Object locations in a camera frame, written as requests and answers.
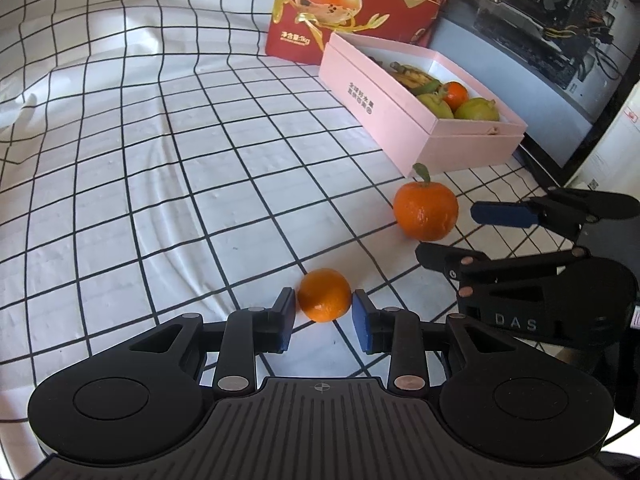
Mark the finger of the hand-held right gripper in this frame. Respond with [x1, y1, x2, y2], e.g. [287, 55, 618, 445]
[415, 242, 588, 291]
[471, 187, 618, 241]

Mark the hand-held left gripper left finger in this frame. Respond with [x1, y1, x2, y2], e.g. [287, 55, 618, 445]
[127, 287, 297, 393]

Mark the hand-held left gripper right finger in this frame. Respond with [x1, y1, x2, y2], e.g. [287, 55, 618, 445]
[351, 289, 508, 393]

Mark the orange tangerine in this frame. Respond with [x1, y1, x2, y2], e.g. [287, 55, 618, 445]
[440, 81, 470, 111]
[297, 268, 352, 323]

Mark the tangerine with green leaf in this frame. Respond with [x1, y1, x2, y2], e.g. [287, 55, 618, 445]
[392, 162, 459, 242]

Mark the green apple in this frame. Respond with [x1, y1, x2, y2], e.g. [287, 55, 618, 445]
[454, 97, 501, 122]

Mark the small yellow-green banana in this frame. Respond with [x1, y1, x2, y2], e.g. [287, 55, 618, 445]
[416, 91, 455, 120]

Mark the pink cardboard box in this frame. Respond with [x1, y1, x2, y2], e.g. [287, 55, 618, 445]
[319, 31, 528, 178]

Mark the large spotted yellow banana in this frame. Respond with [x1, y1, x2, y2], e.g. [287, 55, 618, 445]
[390, 61, 443, 92]

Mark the white box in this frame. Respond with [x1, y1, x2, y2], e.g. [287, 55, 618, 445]
[570, 77, 640, 193]

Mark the black glass-panel computer case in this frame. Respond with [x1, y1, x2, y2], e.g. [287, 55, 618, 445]
[427, 0, 640, 186]

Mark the white black-checked tablecloth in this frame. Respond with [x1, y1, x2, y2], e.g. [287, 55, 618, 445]
[0, 0, 626, 461]

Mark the red snack box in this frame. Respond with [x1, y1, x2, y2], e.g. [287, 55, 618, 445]
[264, 0, 468, 66]

